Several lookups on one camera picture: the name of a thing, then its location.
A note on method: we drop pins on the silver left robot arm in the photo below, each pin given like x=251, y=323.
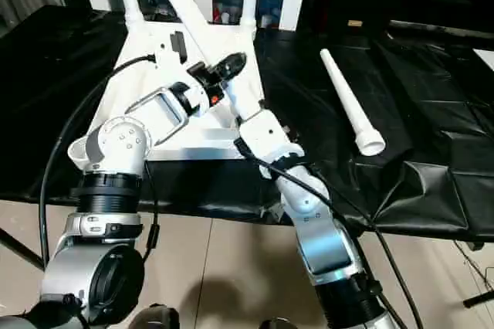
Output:
x=116, y=190

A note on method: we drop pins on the small tan tag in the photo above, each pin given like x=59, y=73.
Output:
x=355, y=24

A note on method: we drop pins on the black work table leg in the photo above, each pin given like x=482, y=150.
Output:
x=19, y=248

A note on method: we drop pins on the white plastic table top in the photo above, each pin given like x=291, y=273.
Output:
x=154, y=124

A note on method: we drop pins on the black work mat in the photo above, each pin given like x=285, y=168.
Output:
x=417, y=128

